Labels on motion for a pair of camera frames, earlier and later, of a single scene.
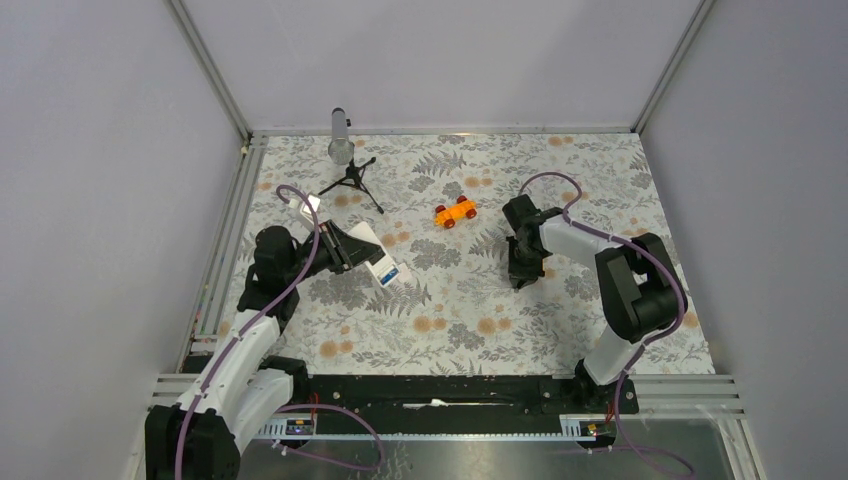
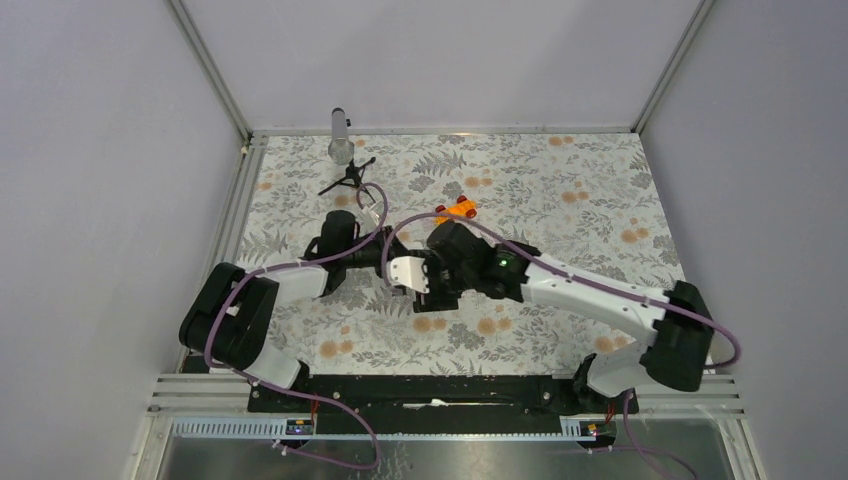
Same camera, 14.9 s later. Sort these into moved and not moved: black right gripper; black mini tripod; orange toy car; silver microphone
Moved: black right gripper
Not moved: silver microphone; black mini tripod; orange toy car
